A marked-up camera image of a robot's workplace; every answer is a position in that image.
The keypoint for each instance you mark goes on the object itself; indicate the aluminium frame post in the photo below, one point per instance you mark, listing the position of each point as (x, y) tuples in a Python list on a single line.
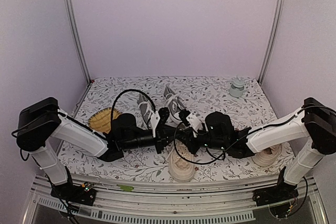
[(76, 38), (271, 41)]

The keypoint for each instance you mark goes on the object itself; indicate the green tape piece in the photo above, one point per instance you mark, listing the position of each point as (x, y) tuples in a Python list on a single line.
[(126, 188)]

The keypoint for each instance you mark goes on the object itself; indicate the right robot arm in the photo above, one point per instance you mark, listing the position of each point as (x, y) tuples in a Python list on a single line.
[(313, 121)]

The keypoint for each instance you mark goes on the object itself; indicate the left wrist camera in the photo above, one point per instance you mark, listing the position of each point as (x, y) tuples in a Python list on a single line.
[(158, 120)]

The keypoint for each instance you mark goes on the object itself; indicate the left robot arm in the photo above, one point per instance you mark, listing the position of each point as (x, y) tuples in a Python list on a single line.
[(45, 119)]

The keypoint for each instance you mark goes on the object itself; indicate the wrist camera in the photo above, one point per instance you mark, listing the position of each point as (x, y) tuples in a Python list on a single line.
[(158, 120), (191, 120)]

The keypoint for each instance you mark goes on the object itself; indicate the grey sneaker with white laces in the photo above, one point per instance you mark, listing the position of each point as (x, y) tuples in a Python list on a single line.
[(149, 116)]

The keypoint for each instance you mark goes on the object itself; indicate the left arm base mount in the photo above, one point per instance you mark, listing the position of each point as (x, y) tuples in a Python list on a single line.
[(83, 194)]

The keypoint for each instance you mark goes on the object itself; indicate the yellow bamboo fan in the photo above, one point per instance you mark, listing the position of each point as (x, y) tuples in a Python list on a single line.
[(101, 121)]

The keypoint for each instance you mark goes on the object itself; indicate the aluminium front rail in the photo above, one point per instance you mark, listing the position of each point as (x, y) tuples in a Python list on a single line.
[(208, 202)]

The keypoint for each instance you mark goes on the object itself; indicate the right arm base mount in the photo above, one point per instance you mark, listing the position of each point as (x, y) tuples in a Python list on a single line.
[(277, 193)]

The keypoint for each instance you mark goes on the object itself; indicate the beige sneaker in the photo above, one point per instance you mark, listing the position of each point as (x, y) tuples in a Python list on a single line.
[(268, 156), (181, 170)]

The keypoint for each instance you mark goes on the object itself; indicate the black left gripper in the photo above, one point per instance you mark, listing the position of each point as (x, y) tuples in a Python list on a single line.
[(165, 137)]

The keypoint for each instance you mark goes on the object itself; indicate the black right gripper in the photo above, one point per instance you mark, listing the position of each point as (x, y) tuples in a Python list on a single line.
[(188, 136)]

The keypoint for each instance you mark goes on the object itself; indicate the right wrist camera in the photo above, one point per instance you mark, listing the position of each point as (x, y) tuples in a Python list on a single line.
[(191, 120)]

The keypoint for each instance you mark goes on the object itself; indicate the right aluminium frame post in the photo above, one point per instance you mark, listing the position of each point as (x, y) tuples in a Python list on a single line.
[(271, 41)]

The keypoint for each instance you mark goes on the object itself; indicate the left aluminium frame post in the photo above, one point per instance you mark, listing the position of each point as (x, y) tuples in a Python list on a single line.
[(76, 38)]

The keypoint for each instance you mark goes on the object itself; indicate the floral patterned table mat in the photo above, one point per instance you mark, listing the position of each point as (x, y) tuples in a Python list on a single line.
[(201, 95)]

